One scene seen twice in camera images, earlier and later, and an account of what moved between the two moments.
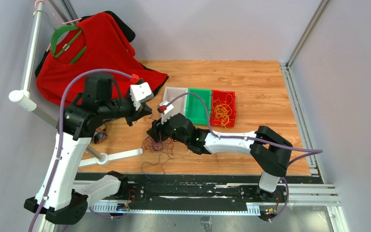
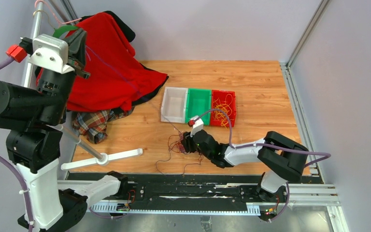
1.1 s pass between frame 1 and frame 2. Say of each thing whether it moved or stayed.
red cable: moved
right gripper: moved
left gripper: moved
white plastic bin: stayed
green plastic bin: stayed
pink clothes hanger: stayed
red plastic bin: stayed
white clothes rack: stayed
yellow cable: stayed
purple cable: moved
